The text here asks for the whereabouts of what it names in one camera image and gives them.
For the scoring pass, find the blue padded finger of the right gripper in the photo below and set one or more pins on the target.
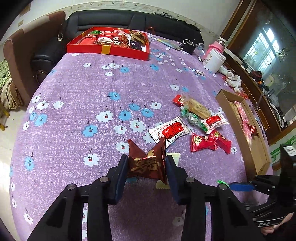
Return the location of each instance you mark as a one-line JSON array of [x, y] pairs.
[[244, 187]]

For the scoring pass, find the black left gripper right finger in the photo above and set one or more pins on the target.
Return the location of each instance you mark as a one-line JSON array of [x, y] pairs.
[[229, 218]]

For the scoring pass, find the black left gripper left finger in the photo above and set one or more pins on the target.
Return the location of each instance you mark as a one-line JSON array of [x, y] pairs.
[[63, 219]]

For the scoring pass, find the red doll snack packet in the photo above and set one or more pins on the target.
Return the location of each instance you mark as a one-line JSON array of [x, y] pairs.
[[198, 143]]

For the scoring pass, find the small white red snack packet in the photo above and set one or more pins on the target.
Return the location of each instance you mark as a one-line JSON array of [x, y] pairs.
[[214, 122]]

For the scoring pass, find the green candy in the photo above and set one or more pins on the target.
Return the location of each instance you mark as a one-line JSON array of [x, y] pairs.
[[192, 118]]

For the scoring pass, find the brown nougat bar packet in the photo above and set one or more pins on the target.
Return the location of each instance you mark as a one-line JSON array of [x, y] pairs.
[[189, 105]]

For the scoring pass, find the dark red gold candy wrapper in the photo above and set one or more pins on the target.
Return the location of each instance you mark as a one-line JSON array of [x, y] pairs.
[[148, 165]]

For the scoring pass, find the large white red snack packet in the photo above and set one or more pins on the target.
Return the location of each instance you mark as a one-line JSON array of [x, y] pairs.
[[170, 130]]

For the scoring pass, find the person's right hand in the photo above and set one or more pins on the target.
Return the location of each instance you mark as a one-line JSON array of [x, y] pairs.
[[270, 229]]

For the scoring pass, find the pink snack bar lower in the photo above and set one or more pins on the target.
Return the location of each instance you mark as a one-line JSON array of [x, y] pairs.
[[247, 134]]

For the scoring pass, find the pink snack bar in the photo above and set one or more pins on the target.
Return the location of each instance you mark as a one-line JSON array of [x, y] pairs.
[[242, 112], [247, 134]]

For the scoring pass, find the red foil candy wrapper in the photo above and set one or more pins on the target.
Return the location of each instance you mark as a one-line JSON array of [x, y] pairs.
[[252, 129]]

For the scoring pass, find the brown cardboard tray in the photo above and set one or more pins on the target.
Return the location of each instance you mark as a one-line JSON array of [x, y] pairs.
[[255, 154]]

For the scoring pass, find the pink snack bar upper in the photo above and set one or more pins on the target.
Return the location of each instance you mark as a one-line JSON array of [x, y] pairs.
[[242, 112]]

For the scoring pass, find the red packet under gloves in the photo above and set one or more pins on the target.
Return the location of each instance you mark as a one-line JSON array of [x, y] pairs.
[[242, 94]]

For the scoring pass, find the wooden brick pattern cabinet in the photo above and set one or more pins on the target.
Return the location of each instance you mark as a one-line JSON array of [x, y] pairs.
[[268, 119]]

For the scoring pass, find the purple floral tablecloth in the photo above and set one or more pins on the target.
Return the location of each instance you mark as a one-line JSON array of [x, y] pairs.
[[77, 126]]

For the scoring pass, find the white work gloves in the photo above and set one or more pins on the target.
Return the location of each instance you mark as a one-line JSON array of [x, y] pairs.
[[232, 80]]

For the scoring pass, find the small silver candy bar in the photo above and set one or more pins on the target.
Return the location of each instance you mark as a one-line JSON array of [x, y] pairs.
[[197, 72]]

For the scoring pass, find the white plastic jar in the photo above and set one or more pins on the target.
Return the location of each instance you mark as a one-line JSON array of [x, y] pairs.
[[214, 60]]

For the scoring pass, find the pink thermos bottle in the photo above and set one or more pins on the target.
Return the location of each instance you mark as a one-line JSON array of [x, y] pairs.
[[218, 45]]

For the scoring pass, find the black small bag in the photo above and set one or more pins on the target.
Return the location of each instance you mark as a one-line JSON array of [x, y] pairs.
[[188, 46]]

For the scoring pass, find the black leather sofa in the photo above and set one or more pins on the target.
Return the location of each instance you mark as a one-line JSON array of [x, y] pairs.
[[163, 25]]

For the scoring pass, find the brown armchair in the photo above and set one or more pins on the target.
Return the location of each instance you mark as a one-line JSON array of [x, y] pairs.
[[20, 47]]

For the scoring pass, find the red gift snack box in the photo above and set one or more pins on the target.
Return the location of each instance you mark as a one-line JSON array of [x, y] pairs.
[[111, 41]]

